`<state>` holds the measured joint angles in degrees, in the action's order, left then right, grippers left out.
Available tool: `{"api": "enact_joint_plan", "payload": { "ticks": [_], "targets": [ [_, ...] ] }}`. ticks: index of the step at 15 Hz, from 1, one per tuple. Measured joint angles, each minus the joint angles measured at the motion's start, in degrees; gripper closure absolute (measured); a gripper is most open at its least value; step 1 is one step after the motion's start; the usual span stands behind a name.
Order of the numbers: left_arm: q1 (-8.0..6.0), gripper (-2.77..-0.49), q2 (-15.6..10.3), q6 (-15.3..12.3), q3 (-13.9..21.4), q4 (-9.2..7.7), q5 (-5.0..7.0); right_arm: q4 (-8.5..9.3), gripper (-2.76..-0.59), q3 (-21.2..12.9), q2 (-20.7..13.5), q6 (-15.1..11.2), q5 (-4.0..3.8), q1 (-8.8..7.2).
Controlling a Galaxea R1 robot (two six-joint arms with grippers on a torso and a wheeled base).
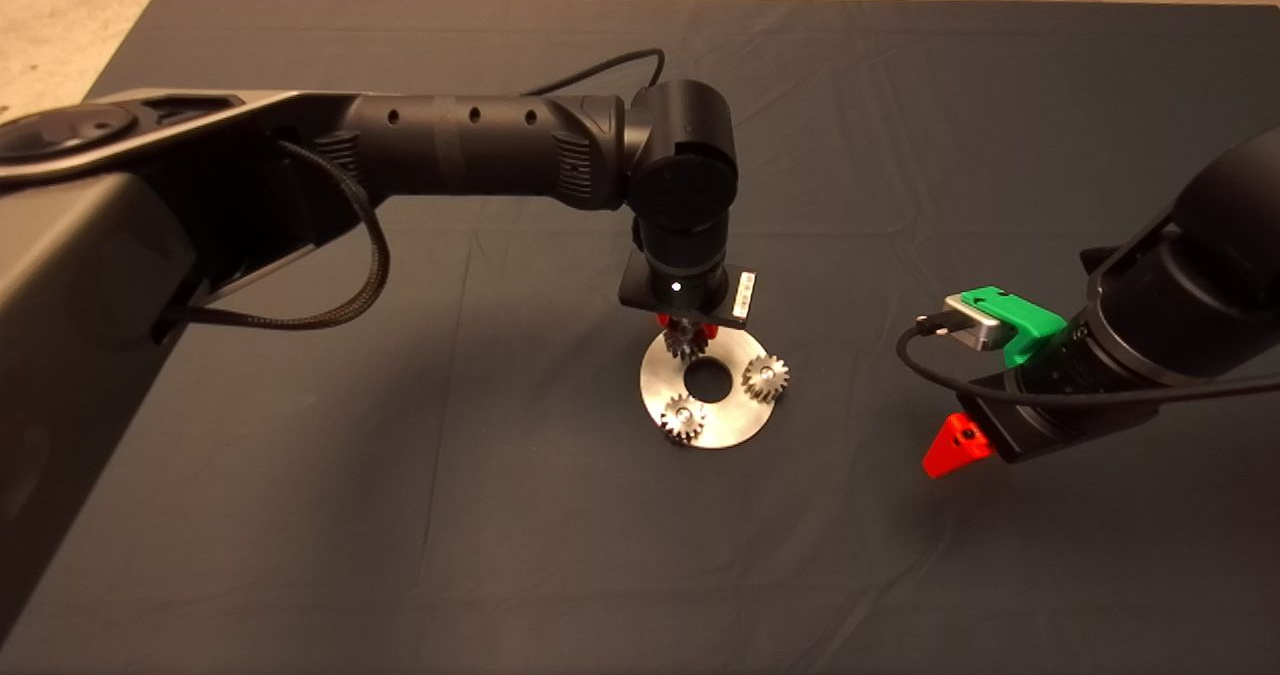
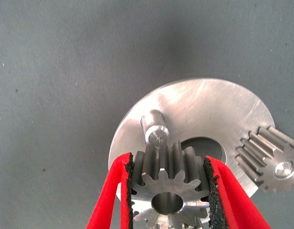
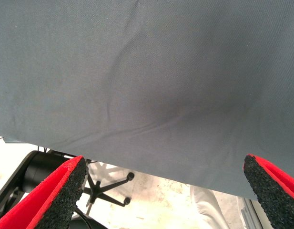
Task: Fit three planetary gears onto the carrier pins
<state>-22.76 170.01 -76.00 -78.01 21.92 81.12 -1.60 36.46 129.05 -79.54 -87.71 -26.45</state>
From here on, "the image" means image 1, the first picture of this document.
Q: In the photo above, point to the round metal carrier plate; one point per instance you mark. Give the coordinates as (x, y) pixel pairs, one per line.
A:
(720, 427)

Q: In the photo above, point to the dark grey table cloth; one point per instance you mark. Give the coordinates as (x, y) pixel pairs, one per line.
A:
(720, 555)

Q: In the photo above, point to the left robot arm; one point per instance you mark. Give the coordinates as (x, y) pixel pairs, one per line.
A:
(400, 145)

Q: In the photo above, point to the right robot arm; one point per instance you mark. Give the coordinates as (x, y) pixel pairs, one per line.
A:
(1190, 295)

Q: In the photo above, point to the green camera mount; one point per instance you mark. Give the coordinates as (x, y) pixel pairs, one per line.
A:
(1020, 317)

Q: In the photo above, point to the long black braided sleeve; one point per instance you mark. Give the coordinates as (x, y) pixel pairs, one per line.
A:
(378, 275)

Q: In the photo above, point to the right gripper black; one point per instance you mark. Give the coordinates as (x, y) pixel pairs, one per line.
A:
(1060, 430)

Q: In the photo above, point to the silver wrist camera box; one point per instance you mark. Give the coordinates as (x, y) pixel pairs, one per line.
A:
(975, 323)

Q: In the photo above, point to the small steel planetary gear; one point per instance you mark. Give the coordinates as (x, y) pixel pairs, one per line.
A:
(683, 421)
(776, 386)
(686, 343)

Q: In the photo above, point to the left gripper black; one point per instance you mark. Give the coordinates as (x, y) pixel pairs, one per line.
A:
(740, 300)

